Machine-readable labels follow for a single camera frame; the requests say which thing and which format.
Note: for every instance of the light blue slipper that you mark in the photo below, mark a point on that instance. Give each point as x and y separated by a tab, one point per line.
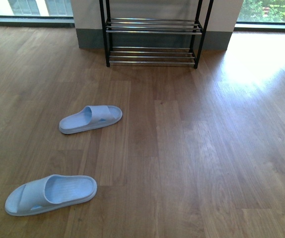
50	193
89	118

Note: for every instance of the black metal shoe rack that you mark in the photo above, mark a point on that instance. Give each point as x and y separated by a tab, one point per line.
153	41

